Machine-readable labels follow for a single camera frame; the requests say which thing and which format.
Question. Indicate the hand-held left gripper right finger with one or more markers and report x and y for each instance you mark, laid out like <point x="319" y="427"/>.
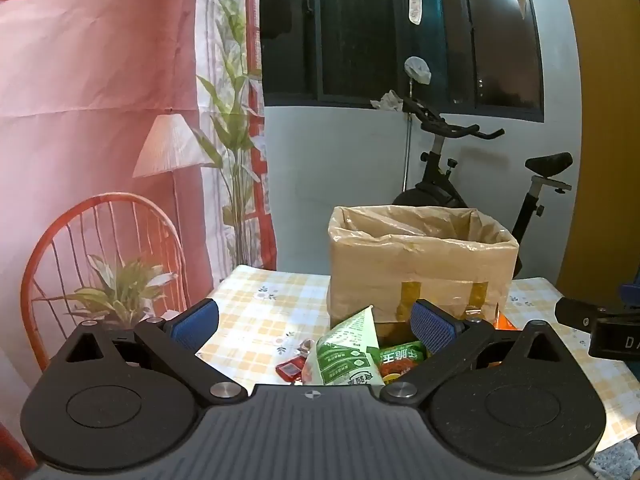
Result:
<point x="430" y="325"/>

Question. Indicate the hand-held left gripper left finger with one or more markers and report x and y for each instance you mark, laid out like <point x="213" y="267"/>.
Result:
<point x="197" y="322"/>

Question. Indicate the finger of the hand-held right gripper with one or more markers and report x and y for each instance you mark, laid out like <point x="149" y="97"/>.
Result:
<point x="631" y="294"/>
<point x="577" y="312"/>

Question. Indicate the green and red snack packet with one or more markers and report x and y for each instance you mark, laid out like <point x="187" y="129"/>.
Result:
<point x="400" y="360"/>

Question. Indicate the brown cardboard box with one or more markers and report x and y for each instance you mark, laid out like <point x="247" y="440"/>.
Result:
<point x="380" y="280"/>

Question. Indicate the white and green snack packet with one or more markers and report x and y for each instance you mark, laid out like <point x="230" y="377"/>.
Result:
<point x="345" y="355"/>

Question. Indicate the clear plastic bag liner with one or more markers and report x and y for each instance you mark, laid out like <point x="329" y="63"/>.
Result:
<point x="400" y="225"/>

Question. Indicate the yellow checkered tablecloth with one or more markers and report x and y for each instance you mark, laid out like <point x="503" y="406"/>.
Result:
<point x="250" y="320"/>

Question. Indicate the orange snack packet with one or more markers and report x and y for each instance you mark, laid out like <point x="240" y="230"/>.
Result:
<point x="504" y="321"/>

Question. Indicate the small red white packet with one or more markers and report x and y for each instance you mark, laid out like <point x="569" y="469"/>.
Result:
<point x="306" y="347"/>

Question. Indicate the black exercise bike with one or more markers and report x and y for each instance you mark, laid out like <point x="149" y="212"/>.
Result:
<point x="440" y="180"/>

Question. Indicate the wooden panel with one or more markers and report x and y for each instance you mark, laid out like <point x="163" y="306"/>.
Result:
<point x="605" y="135"/>

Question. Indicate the metal pole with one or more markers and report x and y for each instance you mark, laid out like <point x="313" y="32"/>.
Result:
<point x="409" y="150"/>

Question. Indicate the crumpled white cloth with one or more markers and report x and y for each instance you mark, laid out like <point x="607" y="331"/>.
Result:
<point x="387" y="101"/>

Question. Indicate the white cap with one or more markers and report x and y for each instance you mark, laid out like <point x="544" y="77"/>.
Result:
<point x="417" y="69"/>

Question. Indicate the dark framed window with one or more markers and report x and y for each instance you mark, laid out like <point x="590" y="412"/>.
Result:
<point x="360" y="35"/>

